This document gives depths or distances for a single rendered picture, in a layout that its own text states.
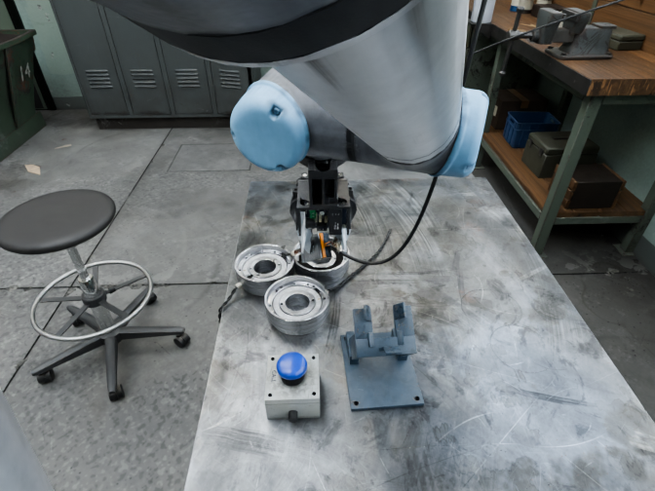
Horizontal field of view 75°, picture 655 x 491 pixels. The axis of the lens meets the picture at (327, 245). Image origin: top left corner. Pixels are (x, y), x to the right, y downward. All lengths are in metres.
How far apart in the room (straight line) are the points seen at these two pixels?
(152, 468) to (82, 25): 2.91
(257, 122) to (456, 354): 0.47
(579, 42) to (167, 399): 2.12
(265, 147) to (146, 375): 1.44
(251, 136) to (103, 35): 3.23
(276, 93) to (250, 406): 0.41
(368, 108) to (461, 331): 0.59
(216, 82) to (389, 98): 3.30
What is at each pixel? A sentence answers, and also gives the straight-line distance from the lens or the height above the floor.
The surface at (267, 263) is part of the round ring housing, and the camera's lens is 0.79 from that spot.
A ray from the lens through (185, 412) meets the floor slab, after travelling 1.62.
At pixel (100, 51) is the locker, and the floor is 0.58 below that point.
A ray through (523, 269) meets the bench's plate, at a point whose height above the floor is 0.80.
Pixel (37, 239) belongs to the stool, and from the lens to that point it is 1.43.
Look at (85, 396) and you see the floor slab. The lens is 1.79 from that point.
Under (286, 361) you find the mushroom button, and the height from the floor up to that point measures 0.87.
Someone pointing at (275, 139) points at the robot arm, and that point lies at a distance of 0.38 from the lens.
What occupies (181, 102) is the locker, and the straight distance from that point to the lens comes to 3.57.
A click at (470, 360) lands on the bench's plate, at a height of 0.80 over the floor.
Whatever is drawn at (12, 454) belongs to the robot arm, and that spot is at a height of 1.16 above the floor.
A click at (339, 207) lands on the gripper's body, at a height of 1.02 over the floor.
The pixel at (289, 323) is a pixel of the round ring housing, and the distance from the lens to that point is 0.66.
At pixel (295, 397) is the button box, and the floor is 0.85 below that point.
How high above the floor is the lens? 1.33
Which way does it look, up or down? 38 degrees down
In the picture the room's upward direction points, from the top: straight up
